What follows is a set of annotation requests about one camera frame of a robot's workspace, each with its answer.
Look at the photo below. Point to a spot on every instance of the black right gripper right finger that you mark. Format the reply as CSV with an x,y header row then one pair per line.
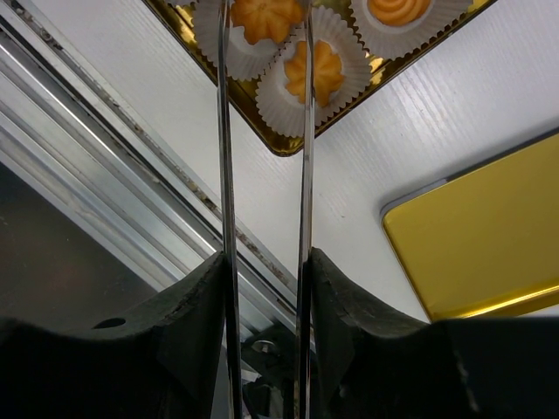
x,y
377,362

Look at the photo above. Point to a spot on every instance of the flower cookie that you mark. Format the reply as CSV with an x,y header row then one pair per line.
x,y
328,77
266,19

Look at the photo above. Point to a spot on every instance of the swirl cookie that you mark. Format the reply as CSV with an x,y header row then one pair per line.
x,y
398,12

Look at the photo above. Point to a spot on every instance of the square cookie tin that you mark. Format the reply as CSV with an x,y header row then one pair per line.
x,y
178,20

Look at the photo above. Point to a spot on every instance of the metal tongs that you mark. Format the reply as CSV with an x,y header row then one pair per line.
x,y
302,380

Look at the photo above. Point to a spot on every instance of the white paper cup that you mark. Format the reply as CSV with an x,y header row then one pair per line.
x,y
282,111
394,42
243,61

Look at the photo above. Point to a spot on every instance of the gold tin lid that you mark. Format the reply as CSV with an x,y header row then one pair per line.
x,y
484,243

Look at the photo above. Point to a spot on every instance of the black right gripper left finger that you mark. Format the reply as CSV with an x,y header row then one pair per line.
x,y
157,360

